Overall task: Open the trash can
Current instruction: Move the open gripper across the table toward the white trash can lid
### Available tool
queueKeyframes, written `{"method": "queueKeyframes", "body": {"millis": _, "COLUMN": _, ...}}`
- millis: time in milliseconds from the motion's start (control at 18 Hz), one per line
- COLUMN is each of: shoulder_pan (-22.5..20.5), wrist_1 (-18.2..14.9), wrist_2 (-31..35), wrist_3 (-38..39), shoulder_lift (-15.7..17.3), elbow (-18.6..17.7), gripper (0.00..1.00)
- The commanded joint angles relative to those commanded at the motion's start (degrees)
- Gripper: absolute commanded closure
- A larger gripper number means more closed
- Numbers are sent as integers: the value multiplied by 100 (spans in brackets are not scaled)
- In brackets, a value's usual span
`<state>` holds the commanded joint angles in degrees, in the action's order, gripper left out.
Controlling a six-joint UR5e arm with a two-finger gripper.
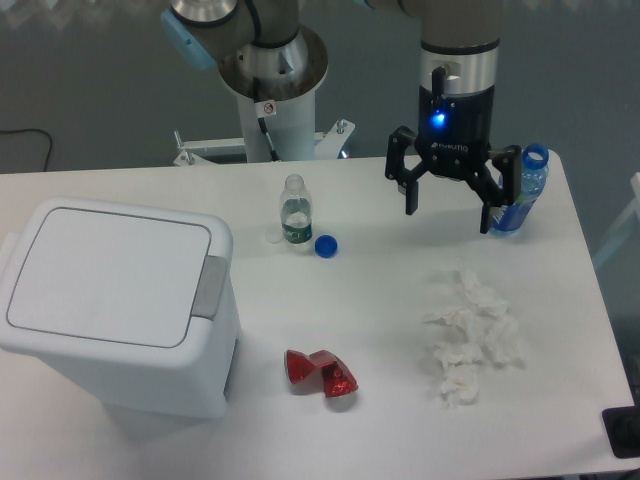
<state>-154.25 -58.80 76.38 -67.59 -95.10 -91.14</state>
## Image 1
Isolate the white push-lid trash can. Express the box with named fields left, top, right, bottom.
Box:
left=1, top=198, right=240, bottom=419

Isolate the black floor cable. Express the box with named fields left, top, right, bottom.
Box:
left=0, top=128, right=54, bottom=175

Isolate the crushed red can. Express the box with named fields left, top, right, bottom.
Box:
left=284, top=349, right=359, bottom=399

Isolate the clear plastic bottle green label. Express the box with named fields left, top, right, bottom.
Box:
left=279, top=174, right=313, bottom=252

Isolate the crumpled white tissue paper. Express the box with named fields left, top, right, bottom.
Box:
left=424, top=268, right=525, bottom=408

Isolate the white frame at right edge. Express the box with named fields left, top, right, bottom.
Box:
left=592, top=172, right=639, bottom=271

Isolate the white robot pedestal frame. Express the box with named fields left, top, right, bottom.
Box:
left=174, top=93, right=356, bottom=166

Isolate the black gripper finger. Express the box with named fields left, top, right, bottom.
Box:
left=463, top=145, right=522, bottom=234
left=385, top=126, right=429, bottom=215

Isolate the black device at edge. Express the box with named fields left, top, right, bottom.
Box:
left=602, top=406, right=639, bottom=459

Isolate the blue plastic bottle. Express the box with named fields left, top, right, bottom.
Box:
left=491, top=143, right=550, bottom=236

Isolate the blue bottle cap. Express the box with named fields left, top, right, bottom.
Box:
left=314, top=234, right=338, bottom=259

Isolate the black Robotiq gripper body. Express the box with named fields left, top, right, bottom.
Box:
left=416, top=87, right=494, bottom=181

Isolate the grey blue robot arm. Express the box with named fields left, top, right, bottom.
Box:
left=161, top=1, right=522, bottom=231

